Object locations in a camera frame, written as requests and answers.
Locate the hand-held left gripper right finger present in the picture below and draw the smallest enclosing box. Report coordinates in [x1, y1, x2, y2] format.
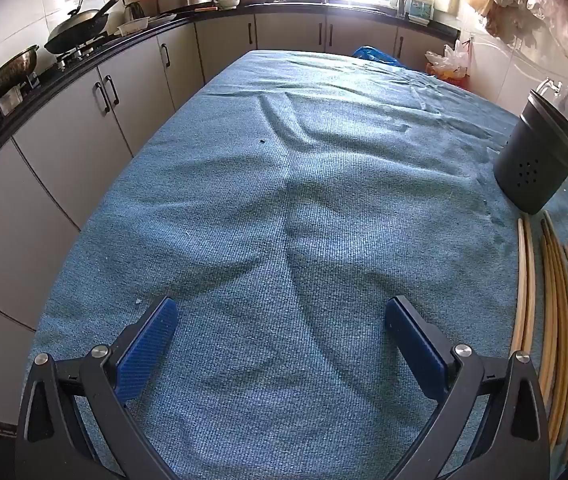
[385, 296, 550, 480]

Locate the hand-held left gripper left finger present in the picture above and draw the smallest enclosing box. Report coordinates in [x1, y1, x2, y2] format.
[16, 296, 179, 480]

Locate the group of wooden chopsticks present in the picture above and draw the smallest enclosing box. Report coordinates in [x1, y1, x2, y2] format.
[509, 210, 568, 466]

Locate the dark grey utensil holder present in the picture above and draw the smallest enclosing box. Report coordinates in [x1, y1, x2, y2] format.
[493, 89, 568, 215]

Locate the blue ribbed table cloth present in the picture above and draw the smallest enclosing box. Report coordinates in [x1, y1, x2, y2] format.
[26, 49, 568, 480]

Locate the white and orange plastic bag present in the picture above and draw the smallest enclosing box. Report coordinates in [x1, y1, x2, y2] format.
[424, 39, 473, 91]

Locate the clear glass pitcher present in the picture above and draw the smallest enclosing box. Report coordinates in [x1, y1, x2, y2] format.
[534, 77, 568, 130]

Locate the blue plastic bag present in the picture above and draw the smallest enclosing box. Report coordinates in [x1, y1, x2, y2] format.
[353, 45, 406, 67]

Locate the gas stove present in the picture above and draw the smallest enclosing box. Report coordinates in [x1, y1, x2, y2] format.
[54, 35, 125, 68]

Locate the steel wok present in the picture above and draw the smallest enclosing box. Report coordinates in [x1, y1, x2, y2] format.
[0, 45, 40, 107]

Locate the white rectangular tray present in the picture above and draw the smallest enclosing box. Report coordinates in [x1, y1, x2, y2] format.
[116, 17, 151, 37]

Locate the black kitchen countertop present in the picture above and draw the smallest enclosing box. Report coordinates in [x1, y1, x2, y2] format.
[0, 2, 461, 196]

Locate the black wok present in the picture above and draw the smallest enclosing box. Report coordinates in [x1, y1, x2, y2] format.
[44, 0, 121, 56]

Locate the white and blue container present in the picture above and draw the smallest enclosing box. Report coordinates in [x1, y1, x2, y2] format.
[408, 0, 436, 24]

